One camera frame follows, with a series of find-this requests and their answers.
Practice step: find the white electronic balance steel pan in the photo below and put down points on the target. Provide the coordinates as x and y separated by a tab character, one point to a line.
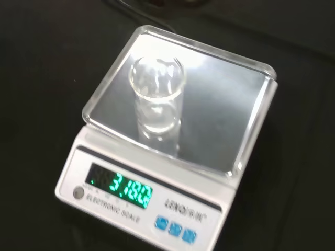
167	162

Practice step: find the black bench cloth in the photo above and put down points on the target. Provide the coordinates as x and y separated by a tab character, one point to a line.
34	104

